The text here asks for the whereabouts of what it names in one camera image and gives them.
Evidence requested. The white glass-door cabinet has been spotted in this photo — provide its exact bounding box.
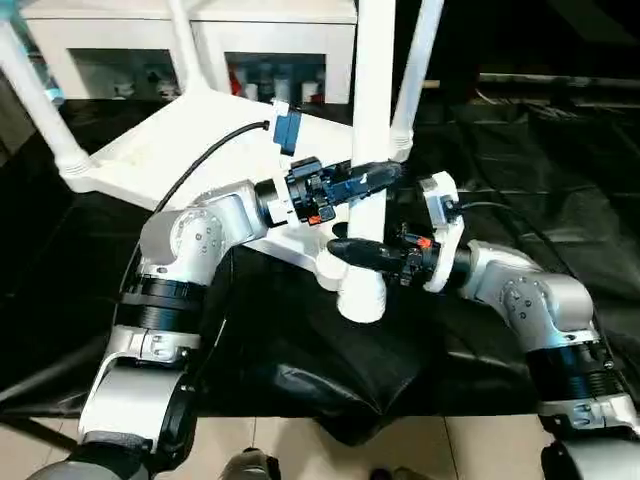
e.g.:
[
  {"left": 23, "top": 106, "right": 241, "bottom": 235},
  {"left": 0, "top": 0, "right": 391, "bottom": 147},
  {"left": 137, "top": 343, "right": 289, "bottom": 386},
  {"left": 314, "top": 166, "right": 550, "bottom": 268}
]
[{"left": 21, "top": 0, "right": 360, "bottom": 107}]

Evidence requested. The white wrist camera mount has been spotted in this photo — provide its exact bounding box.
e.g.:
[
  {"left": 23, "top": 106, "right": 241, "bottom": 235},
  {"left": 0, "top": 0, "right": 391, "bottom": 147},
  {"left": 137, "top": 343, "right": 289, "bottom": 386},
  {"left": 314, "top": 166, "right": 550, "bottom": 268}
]
[
  {"left": 268, "top": 98, "right": 307, "bottom": 230},
  {"left": 417, "top": 170, "right": 467, "bottom": 295}
]

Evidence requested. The white plastic table top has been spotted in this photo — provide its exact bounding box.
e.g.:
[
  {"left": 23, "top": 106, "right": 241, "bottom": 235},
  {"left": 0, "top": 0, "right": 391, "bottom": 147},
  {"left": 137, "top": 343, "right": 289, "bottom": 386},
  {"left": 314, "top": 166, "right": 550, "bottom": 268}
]
[{"left": 57, "top": 82, "right": 417, "bottom": 324}]

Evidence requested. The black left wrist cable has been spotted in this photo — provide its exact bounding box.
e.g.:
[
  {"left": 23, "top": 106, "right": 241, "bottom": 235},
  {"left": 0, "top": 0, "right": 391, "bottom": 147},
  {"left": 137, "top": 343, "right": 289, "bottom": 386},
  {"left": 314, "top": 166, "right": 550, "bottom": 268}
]
[{"left": 151, "top": 118, "right": 272, "bottom": 217}]

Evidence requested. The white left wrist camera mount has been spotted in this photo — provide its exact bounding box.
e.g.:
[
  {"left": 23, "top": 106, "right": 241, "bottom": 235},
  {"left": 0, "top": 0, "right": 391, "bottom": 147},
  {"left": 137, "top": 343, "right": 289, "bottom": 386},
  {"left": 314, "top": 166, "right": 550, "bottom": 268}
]
[{"left": 268, "top": 98, "right": 307, "bottom": 230}]

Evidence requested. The black furniture unit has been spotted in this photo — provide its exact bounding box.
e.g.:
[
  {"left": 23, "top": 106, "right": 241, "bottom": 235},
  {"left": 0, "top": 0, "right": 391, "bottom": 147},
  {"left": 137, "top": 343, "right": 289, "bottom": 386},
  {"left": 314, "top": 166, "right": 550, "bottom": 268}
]
[{"left": 355, "top": 0, "right": 640, "bottom": 104}]

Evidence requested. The white plastic table leg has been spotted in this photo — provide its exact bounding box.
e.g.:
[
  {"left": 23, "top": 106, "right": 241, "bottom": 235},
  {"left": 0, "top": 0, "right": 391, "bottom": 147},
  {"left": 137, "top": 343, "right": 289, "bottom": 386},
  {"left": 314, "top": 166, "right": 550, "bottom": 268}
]
[
  {"left": 346, "top": 0, "right": 400, "bottom": 282},
  {"left": 387, "top": 0, "right": 447, "bottom": 165},
  {"left": 166, "top": 0, "right": 222, "bottom": 100},
  {"left": 0, "top": 17, "right": 95, "bottom": 180}
]

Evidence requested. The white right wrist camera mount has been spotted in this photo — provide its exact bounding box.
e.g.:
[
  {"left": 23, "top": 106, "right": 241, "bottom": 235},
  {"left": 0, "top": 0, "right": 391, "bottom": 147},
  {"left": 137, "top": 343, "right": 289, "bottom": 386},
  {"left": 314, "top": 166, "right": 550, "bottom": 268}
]
[{"left": 417, "top": 170, "right": 467, "bottom": 295}]

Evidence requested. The black work mat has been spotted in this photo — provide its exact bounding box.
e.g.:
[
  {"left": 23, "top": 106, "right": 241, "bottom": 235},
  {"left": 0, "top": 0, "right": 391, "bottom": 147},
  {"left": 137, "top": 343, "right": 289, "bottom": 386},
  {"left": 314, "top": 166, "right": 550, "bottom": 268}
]
[{"left": 0, "top": 97, "right": 640, "bottom": 449}]

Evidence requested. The light blue frame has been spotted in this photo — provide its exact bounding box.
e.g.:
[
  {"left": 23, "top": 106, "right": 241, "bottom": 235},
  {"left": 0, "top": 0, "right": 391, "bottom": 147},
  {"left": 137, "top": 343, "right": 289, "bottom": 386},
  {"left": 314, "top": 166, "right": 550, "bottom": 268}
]
[{"left": 8, "top": 0, "right": 67, "bottom": 107}]

